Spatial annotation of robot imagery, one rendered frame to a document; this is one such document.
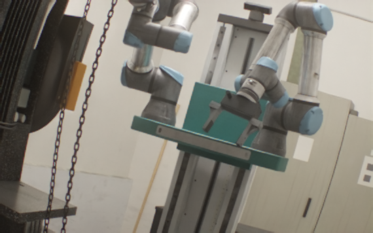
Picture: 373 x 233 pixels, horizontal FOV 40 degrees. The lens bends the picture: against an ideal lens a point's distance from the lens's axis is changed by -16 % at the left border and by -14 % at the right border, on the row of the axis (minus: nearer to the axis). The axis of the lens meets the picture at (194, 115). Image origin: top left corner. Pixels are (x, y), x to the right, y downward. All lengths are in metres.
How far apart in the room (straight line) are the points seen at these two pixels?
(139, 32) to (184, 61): 2.95
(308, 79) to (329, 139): 1.91
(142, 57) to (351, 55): 2.35
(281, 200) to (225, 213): 1.67
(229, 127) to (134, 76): 0.45
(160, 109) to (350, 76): 2.23
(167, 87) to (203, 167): 0.39
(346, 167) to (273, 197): 0.60
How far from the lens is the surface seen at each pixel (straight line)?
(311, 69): 2.23
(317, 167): 4.12
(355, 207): 4.06
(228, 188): 2.53
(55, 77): 1.86
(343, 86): 4.39
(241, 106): 1.97
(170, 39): 1.87
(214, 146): 2.34
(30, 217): 1.48
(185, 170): 2.60
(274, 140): 2.30
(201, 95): 2.56
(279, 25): 2.29
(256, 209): 4.22
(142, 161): 4.85
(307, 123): 2.20
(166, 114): 2.48
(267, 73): 2.02
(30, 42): 1.71
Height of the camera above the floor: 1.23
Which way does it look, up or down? 2 degrees up
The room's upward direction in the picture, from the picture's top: 16 degrees clockwise
